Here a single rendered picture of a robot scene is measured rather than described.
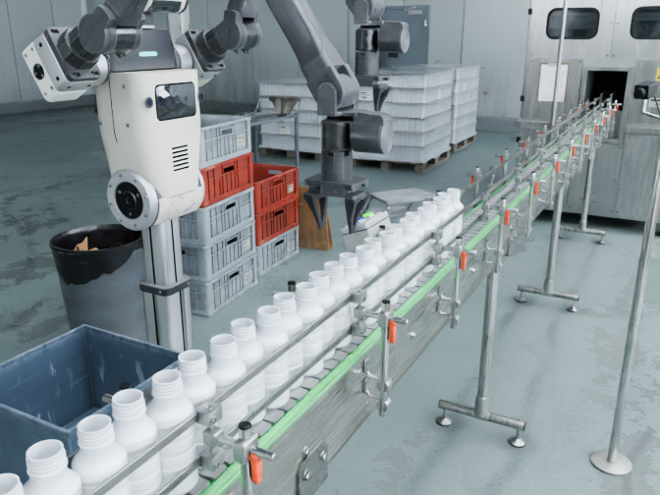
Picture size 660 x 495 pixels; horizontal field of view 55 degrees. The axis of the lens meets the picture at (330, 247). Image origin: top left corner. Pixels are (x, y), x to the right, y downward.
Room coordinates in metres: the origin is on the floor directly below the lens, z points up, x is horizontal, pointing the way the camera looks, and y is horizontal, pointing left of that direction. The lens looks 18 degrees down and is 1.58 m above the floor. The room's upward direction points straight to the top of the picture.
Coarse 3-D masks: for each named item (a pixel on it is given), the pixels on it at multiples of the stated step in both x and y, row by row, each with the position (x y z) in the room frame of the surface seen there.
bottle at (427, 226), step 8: (424, 208) 1.56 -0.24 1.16; (424, 216) 1.53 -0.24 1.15; (424, 224) 1.53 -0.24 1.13; (432, 224) 1.54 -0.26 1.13; (424, 232) 1.52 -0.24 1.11; (432, 240) 1.53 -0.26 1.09; (424, 248) 1.52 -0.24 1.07; (432, 248) 1.53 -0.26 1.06; (424, 256) 1.52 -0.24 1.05; (424, 272) 1.52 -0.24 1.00
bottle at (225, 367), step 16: (224, 336) 0.83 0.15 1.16; (224, 352) 0.80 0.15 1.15; (208, 368) 0.81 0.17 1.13; (224, 368) 0.80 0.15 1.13; (240, 368) 0.81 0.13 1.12; (224, 384) 0.79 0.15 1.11; (240, 400) 0.80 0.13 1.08; (224, 416) 0.79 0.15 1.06; (240, 416) 0.80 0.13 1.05; (224, 432) 0.79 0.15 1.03; (224, 448) 0.79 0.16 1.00
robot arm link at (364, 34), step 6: (360, 30) 1.58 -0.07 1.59; (366, 30) 1.58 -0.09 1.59; (372, 30) 1.58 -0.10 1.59; (378, 30) 1.57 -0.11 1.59; (360, 36) 1.58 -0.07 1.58; (366, 36) 1.58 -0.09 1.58; (372, 36) 1.58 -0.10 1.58; (360, 42) 1.58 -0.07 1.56; (366, 42) 1.58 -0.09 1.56; (372, 42) 1.58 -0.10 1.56; (360, 48) 1.58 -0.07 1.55; (366, 48) 1.58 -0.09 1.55; (372, 48) 1.58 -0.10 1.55; (378, 48) 1.60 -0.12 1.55
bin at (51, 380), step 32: (32, 352) 1.20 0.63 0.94; (64, 352) 1.27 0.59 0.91; (96, 352) 1.30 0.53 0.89; (128, 352) 1.26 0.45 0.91; (160, 352) 1.21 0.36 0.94; (0, 384) 1.13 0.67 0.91; (32, 384) 1.19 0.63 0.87; (64, 384) 1.26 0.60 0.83; (96, 384) 1.31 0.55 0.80; (0, 416) 0.99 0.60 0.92; (32, 416) 0.95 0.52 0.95; (64, 416) 1.25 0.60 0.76; (0, 448) 1.00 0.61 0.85; (64, 448) 0.91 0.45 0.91
